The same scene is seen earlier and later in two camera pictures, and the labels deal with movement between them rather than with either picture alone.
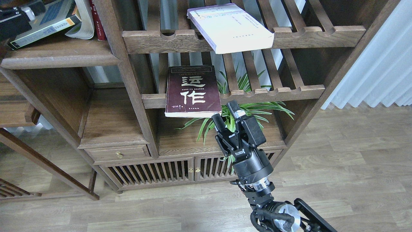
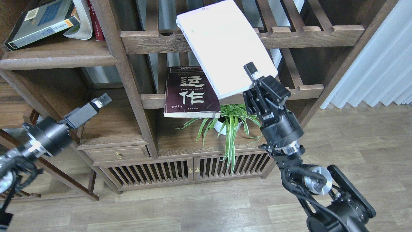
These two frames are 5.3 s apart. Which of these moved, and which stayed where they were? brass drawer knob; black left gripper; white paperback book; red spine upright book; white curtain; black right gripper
Moved: black right gripper; black left gripper; white paperback book
Stayed: brass drawer knob; red spine upright book; white curtain
